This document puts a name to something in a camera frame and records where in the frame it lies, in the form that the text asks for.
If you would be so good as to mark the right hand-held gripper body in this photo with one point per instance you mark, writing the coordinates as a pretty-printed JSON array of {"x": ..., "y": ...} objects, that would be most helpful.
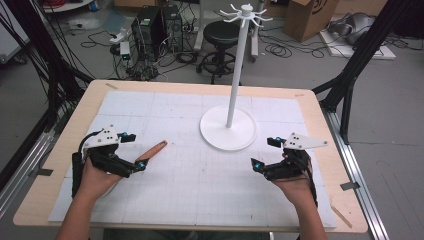
[{"x": 289, "y": 164}]

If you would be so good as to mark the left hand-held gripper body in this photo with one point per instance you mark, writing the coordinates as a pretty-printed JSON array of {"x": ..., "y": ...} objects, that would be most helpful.
[{"x": 104, "y": 159}]

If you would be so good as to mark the brown wooden spatula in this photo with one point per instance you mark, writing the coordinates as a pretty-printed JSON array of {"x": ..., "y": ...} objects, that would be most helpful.
[{"x": 151, "y": 152}]

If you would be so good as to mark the white hook rack stand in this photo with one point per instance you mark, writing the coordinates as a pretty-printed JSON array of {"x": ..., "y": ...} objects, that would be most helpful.
[{"x": 234, "y": 86}]

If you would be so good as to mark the person's left hand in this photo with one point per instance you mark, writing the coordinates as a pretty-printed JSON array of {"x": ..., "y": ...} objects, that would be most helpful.
[{"x": 96, "y": 180}]

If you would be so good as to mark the person's right hand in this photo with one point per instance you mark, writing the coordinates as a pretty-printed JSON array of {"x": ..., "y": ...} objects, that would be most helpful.
[{"x": 296, "y": 190}]

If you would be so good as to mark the beige tape strip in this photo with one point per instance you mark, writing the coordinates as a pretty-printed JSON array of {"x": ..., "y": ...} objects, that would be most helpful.
[
  {"x": 111, "y": 86},
  {"x": 299, "y": 95}
]

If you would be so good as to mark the grey tape piece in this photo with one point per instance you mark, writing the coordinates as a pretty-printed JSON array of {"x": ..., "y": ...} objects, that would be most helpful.
[
  {"x": 45, "y": 172},
  {"x": 350, "y": 186}
]

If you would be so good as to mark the white grid mat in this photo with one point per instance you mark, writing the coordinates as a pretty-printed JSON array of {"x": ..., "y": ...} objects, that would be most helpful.
[{"x": 200, "y": 190}]

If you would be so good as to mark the thin wooden stick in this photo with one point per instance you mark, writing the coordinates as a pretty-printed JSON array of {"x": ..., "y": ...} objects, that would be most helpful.
[{"x": 340, "y": 216}]

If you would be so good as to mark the white box with green light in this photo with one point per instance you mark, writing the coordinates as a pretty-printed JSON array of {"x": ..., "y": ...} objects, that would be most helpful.
[{"x": 125, "y": 50}]

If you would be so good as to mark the white power strip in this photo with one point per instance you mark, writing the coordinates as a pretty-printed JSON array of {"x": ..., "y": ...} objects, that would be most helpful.
[{"x": 120, "y": 36}]

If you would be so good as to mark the large black computer tower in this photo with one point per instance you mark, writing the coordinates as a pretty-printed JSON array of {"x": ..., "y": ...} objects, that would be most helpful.
[{"x": 146, "y": 31}]

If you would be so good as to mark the small black computer tower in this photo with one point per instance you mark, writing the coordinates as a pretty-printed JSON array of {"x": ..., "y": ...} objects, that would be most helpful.
[{"x": 173, "y": 28}]

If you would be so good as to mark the black round stool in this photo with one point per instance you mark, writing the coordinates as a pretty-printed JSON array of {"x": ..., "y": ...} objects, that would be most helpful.
[{"x": 218, "y": 36}]

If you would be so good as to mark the white flat board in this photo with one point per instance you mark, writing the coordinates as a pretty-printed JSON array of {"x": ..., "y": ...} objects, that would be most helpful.
[{"x": 363, "y": 51}]

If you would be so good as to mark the brown cardboard box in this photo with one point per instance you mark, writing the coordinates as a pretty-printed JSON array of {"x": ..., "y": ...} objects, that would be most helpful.
[{"x": 310, "y": 20}]

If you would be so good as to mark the white metal stand leg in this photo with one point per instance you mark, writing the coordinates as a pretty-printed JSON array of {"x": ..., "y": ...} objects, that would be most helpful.
[{"x": 200, "y": 30}]

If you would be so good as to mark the grey headset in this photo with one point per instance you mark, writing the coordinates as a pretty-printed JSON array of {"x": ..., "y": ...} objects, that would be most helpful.
[{"x": 355, "y": 26}]

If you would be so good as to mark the white round table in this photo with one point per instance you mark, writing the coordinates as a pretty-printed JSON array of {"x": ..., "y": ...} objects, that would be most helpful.
[{"x": 66, "y": 6}]

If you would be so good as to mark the aluminium rail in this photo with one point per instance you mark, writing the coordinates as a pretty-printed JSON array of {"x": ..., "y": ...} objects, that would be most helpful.
[
  {"x": 23, "y": 173},
  {"x": 353, "y": 166}
]

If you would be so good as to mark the black metal frame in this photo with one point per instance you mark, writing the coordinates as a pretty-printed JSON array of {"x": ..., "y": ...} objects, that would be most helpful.
[
  {"x": 360, "y": 56},
  {"x": 50, "y": 60}
]

